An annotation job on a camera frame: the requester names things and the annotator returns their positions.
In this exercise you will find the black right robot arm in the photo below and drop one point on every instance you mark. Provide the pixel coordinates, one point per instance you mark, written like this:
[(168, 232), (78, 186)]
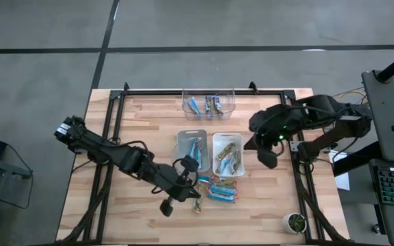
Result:
[(320, 109)]

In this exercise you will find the light blue granola bar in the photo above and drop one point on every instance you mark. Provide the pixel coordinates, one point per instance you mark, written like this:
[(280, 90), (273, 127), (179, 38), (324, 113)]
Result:
[(221, 198), (222, 191), (192, 147), (199, 159)]

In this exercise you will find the black metal side stand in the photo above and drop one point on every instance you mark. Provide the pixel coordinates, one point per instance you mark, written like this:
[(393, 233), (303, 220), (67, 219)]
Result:
[(9, 169)]

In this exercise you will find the white plastic bin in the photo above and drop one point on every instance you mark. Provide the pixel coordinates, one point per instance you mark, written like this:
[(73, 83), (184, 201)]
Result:
[(222, 138)]

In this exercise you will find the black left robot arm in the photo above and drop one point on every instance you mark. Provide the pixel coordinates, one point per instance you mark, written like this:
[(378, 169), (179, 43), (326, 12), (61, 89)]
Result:
[(98, 150)]

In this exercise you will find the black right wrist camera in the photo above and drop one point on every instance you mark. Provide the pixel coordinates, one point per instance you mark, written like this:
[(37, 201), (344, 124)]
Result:
[(268, 159)]

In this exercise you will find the clear plastic bin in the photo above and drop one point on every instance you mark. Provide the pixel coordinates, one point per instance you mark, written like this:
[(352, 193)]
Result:
[(229, 106)]

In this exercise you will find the grey plastic bin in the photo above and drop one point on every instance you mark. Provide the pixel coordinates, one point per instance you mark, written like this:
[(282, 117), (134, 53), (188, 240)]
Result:
[(182, 150)]

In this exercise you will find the black aluminium table frame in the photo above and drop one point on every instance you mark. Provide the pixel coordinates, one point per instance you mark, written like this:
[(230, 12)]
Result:
[(156, 92)]

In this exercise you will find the dark blue granola bar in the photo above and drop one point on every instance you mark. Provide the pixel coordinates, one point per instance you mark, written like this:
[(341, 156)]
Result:
[(194, 107), (209, 107), (218, 104)]

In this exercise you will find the blue and orange granola bar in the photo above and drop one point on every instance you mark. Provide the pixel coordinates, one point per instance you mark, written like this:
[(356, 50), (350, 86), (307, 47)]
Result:
[(204, 179)]

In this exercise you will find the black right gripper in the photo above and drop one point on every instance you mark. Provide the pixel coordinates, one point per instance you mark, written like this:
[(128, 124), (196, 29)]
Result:
[(272, 126)]

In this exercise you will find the white paper sheet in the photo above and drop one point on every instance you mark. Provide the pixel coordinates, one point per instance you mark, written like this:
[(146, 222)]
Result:
[(343, 181)]

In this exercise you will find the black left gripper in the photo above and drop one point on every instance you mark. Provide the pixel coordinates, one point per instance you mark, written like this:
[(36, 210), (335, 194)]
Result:
[(183, 188)]

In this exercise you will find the black cart crossbar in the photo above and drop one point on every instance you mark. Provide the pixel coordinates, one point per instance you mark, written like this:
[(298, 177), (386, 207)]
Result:
[(354, 160)]

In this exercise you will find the grey metal mounting plate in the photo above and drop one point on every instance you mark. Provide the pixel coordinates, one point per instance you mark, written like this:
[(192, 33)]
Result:
[(294, 147)]

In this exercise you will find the small potted plant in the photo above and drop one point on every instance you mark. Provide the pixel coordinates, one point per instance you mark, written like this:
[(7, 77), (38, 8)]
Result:
[(294, 223)]

